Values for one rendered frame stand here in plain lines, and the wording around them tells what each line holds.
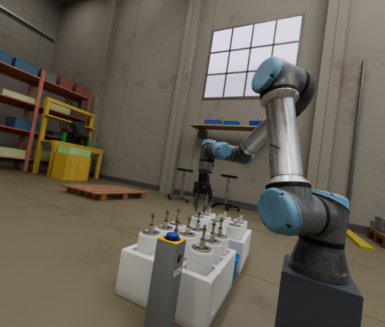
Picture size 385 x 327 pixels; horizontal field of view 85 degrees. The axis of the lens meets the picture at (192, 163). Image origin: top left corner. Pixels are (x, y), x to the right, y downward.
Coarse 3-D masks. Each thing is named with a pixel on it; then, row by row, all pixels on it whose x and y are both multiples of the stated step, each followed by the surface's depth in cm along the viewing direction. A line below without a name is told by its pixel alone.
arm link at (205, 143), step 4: (204, 140) 105; (208, 140) 104; (212, 140) 104; (204, 144) 104; (208, 144) 103; (204, 148) 104; (204, 152) 103; (200, 156) 106; (204, 156) 104; (200, 160) 105; (204, 160) 103; (208, 160) 103; (212, 160) 104
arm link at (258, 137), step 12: (312, 84) 68; (312, 96) 71; (300, 108) 74; (264, 120) 86; (252, 132) 92; (264, 132) 86; (240, 144) 99; (252, 144) 92; (240, 156) 99; (252, 156) 101
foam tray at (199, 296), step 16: (128, 256) 84; (144, 256) 82; (224, 256) 95; (128, 272) 84; (144, 272) 81; (192, 272) 75; (224, 272) 86; (128, 288) 83; (144, 288) 80; (192, 288) 72; (208, 288) 70; (224, 288) 89; (144, 304) 79; (192, 304) 72; (208, 304) 70; (176, 320) 73; (192, 320) 71; (208, 320) 72
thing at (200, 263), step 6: (192, 252) 77; (198, 252) 76; (204, 252) 76; (210, 252) 78; (192, 258) 77; (198, 258) 76; (204, 258) 76; (210, 258) 77; (186, 264) 80; (192, 264) 76; (198, 264) 76; (204, 264) 76; (210, 264) 77; (192, 270) 76; (198, 270) 75; (204, 270) 76; (210, 270) 78
